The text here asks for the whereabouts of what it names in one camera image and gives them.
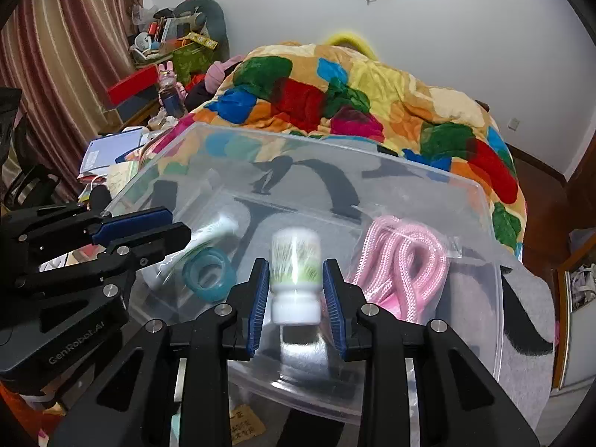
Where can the colourful patchwork blanket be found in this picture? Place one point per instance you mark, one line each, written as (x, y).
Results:
(317, 90)

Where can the pink bunny toy bottle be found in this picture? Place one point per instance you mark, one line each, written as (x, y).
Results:
(172, 94)

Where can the green patterned box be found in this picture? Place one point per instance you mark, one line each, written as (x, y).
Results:
(190, 60)

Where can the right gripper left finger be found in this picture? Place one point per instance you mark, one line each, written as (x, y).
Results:
(258, 285)

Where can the yellow pillow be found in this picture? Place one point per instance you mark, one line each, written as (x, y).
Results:
(355, 42)

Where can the blue white booklet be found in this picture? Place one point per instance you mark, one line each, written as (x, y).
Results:
(104, 151)

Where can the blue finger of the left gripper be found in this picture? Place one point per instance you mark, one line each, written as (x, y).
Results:
(114, 228)
(152, 246)

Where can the white toothpaste tube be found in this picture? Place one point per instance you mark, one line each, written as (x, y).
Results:
(200, 238)

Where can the clear plastic storage box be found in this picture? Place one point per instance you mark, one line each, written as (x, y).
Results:
(187, 178)

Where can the pink knitted hat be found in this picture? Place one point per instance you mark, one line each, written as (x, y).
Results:
(218, 71)

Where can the striped brown curtain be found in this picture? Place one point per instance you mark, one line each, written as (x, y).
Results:
(64, 55)

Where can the red box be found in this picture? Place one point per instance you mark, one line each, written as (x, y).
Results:
(137, 82)

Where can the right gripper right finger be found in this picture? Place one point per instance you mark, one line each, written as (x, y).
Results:
(334, 294)

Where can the blue tape roll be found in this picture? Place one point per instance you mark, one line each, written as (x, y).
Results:
(209, 274)

